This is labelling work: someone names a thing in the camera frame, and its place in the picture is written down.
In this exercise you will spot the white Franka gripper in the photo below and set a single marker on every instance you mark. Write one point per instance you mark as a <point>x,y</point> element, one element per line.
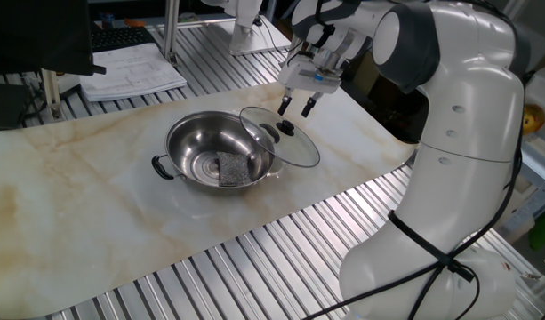
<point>290,76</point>

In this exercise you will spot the glass lid with black knob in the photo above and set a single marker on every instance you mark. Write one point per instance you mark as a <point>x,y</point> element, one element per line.
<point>298,151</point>

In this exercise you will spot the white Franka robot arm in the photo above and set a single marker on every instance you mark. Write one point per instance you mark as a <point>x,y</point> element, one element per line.
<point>467,133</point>

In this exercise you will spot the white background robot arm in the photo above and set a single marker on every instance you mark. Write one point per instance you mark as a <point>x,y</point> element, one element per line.
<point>245,31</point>

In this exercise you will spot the grey metallic scouring sponge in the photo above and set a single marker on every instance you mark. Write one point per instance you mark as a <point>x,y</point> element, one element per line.
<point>234,171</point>

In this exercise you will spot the stack of printed papers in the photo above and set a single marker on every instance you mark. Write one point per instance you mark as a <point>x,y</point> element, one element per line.
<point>130,73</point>

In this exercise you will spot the small orange item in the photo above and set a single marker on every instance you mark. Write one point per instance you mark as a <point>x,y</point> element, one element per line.
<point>134,22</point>

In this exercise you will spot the black keyboard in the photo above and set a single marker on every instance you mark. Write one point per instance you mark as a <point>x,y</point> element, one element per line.
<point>118,37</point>

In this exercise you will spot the small blue bottle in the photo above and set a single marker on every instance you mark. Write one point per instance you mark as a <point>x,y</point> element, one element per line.
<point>106,21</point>

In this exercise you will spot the golden round object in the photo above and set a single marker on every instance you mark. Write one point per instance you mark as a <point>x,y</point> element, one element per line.
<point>534,120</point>

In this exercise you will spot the marble pattern mat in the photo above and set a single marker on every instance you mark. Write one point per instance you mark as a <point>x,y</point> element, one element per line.
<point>76,200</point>

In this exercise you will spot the black monitor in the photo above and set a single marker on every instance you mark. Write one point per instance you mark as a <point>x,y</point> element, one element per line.
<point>32,35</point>

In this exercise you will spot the black box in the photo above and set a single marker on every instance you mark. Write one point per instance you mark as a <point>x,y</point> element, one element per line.
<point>5,106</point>

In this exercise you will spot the silver wrist camera blue cap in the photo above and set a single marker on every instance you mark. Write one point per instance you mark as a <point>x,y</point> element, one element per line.
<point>330,78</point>

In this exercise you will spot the tall aluminium frame post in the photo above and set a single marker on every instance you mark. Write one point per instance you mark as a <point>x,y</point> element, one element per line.
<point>170,31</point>

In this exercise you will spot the short aluminium frame post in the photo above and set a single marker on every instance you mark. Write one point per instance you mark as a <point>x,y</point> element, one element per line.
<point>50,93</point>

